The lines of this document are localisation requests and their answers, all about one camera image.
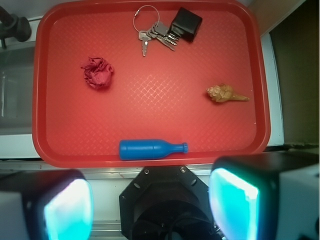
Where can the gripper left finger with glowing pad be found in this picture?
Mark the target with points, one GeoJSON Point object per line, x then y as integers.
{"type": "Point", "coordinates": [46, 205]}

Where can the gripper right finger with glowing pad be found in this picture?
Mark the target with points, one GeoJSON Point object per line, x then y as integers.
{"type": "Point", "coordinates": [267, 196]}

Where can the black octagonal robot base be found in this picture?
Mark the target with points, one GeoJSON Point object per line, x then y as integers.
{"type": "Point", "coordinates": [166, 203]}

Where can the blue plastic toy bottle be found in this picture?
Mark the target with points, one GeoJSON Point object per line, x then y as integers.
{"type": "Point", "coordinates": [149, 149]}

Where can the tan spiral seashell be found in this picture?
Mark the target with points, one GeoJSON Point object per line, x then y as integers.
{"type": "Point", "coordinates": [222, 93]}

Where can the crumpled red paper ball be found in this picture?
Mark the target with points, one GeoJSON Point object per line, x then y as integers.
{"type": "Point", "coordinates": [97, 72]}

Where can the red plastic tray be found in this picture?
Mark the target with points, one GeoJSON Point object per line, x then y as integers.
{"type": "Point", "coordinates": [161, 96]}

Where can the dark metal clamp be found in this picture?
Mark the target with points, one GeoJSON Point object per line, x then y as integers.
{"type": "Point", "coordinates": [12, 26]}

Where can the black leather key pouch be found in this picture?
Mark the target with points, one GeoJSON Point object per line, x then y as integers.
{"type": "Point", "coordinates": [185, 25]}

